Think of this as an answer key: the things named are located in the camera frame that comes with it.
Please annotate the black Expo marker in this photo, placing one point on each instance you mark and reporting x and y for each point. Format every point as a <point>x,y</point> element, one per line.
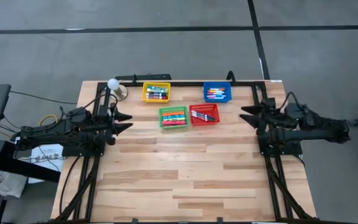
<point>157,94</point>

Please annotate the thick blue Expo marker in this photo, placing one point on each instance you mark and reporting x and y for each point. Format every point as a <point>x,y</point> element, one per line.
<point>157,92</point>

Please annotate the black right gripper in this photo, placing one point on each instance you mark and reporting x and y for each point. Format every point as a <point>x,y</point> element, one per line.
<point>275,116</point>

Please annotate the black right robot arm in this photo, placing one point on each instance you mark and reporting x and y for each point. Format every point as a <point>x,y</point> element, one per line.
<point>315,132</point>

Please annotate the blue plastic basket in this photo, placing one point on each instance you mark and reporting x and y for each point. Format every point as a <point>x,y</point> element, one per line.
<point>227,85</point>

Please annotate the green plastic basket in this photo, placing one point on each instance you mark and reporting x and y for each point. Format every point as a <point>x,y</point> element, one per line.
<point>161,118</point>

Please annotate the small orange white marker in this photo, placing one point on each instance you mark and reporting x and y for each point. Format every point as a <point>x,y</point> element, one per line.
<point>217,89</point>

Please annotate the black clamp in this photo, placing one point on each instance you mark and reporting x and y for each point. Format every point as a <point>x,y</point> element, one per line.
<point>230,76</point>

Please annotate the pink highlighter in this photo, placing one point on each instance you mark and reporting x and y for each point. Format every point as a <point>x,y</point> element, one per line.
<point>173,124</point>
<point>173,121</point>

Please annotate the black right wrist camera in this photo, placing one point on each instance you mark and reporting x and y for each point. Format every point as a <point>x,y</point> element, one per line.
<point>270,102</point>

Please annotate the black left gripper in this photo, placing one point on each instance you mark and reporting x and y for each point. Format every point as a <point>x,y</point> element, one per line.
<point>106,119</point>

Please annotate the thin green marker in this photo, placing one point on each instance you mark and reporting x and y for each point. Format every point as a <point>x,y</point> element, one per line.
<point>208,118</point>

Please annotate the thin red marker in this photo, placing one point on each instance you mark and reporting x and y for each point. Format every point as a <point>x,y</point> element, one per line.
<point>199,118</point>

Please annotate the black power strip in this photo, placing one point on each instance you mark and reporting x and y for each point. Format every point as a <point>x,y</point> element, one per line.
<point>143,76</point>

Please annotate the red plastic basket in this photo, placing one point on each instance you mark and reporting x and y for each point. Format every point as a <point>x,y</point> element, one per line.
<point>211,107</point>

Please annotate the white paper sheet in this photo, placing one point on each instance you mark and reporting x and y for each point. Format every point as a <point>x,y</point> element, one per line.
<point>48,155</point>

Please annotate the white bulb lamp brass base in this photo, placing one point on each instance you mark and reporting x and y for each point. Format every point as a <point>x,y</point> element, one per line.
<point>113,84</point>

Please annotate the blue highlighter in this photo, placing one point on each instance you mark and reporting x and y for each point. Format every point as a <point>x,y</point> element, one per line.
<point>173,115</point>

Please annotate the white plastic bag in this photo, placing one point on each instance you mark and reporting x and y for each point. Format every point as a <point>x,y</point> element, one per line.
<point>6,183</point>

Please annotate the yellow plastic basket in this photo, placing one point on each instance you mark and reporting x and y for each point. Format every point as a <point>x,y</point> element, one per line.
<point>144,93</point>

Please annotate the thin blue Expo marker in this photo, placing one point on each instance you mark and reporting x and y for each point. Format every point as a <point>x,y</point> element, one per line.
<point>201,113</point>

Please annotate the thick red Expo marker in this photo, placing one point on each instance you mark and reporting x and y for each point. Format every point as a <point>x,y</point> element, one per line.
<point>157,98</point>

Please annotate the thick green Expo marker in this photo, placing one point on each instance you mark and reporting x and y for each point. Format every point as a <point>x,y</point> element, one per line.
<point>158,88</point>

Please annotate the magenta Expo marker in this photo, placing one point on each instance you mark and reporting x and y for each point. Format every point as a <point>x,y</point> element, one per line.
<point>157,96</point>

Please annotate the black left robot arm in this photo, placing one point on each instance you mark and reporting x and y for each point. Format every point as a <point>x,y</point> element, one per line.
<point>57,133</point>

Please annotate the orange highlighter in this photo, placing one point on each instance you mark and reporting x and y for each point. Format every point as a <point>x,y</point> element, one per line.
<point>173,113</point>

